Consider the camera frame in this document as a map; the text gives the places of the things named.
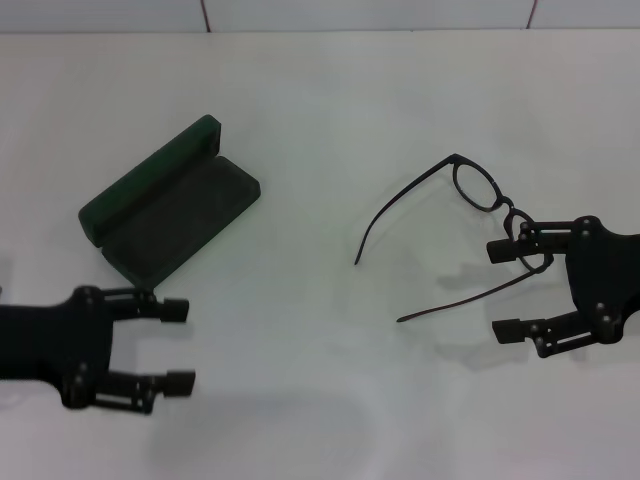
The green glasses case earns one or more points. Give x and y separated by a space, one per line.
150 170

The black glasses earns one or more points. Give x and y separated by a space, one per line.
508 202

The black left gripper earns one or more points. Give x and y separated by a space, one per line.
45 340

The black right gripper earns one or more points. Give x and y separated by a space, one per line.
605 275

